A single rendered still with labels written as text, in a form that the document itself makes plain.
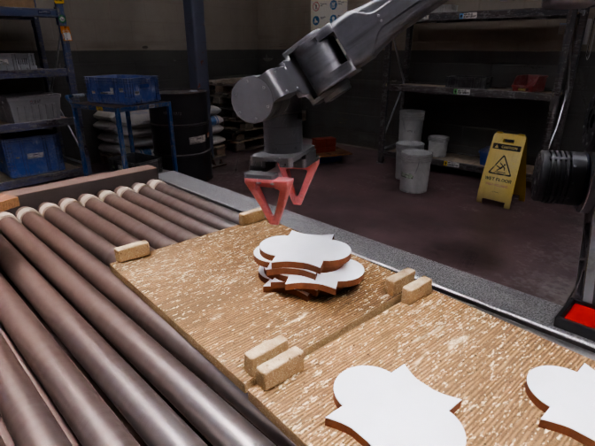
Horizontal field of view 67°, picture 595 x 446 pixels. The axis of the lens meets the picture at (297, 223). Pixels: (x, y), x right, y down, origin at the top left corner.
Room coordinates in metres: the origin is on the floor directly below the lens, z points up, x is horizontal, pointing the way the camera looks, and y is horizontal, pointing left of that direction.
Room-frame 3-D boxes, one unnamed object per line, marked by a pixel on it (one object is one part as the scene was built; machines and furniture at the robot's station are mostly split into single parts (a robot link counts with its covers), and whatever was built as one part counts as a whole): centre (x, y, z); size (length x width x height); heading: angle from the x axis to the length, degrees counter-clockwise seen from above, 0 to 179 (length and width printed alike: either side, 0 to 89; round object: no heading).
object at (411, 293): (0.59, -0.18, 0.95); 0.06 x 0.02 x 0.03; 131
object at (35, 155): (4.33, 2.64, 0.32); 0.50 x 0.41 x 0.37; 135
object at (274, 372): (0.42, 0.02, 0.95); 0.06 x 0.02 x 0.03; 131
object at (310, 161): (0.68, 0.01, 1.10); 0.07 x 0.07 x 0.09; 70
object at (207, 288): (0.67, 0.07, 0.93); 0.41 x 0.35 x 0.02; 42
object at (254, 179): (0.62, 0.03, 1.10); 0.07 x 0.07 x 0.09; 70
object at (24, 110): (4.35, 2.56, 0.76); 0.50 x 0.36 x 0.24; 145
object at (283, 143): (0.65, 0.02, 1.17); 0.10 x 0.07 x 0.07; 160
